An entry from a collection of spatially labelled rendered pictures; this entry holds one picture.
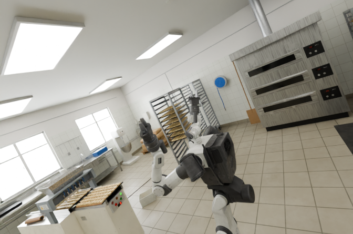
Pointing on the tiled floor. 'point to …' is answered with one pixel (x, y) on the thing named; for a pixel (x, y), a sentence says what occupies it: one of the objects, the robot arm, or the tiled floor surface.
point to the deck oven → (292, 77)
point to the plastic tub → (146, 197)
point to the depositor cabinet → (43, 227)
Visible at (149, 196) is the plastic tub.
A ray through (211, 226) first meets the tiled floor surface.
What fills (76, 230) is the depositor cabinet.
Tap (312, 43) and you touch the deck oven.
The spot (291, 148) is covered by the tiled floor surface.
